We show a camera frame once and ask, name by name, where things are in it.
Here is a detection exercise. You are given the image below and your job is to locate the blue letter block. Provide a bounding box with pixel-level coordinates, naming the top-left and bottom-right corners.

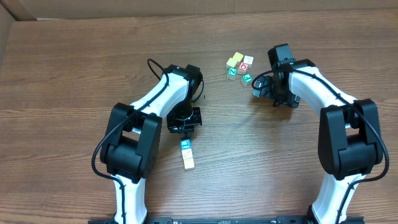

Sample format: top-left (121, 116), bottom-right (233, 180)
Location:
top-left (180, 139), bottom-right (192, 151)

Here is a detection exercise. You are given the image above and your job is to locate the white pattern block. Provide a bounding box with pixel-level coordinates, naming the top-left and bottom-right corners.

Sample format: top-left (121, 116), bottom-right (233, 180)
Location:
top-left (182, 148), bottom-right (193, 160)

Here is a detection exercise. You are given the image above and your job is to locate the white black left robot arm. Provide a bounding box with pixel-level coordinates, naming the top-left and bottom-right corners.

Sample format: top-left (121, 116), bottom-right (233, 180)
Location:
top-left (91, 65), bottom-right (204, 223)

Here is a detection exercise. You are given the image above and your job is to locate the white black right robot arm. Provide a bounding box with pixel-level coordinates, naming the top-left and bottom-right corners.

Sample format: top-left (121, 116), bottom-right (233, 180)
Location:
top-left (251, 44), bottom-right (389, 223)

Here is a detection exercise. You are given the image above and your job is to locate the green letter block right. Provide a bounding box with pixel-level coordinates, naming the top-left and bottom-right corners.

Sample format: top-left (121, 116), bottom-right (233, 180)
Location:
top-left (240, 73), bottom-right (253, 87)

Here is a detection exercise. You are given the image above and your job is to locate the red letter block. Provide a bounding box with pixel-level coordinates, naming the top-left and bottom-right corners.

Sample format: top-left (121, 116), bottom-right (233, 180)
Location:
top-left (238, 62), bottom-right (249, 75)

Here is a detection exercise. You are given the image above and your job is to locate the white letter block cluster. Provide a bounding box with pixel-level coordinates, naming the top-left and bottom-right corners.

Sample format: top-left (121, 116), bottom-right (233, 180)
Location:
top-left (243, 55), bottom-right (254, 68)

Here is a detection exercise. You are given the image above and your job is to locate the green Z letter block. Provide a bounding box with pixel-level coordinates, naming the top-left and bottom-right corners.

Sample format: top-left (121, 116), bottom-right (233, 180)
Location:
top-left (226, 68), bottom-right (238, 80)

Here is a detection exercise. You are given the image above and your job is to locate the yellow block left cluster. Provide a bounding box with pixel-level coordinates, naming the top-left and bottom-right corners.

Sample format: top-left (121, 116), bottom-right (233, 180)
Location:
top-left (226, 58), bottom-right (238, 69)

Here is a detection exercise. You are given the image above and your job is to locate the yellow block cluster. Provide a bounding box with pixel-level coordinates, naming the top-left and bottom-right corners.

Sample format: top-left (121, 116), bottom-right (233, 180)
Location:
top-left (233, 52), bottom-right (244, 63)
top-left (226, 58), bottom-right (238, 69)

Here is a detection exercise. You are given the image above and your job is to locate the yellow block top cluster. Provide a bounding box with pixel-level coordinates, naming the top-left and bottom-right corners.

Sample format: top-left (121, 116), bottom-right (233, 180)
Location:
top-left (233, 52), bottom-right (244, 63)

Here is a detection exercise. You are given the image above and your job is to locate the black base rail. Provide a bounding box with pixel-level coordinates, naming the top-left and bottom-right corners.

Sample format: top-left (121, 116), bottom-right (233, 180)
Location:
top-left (88, 216), bottom-right (365, 224)

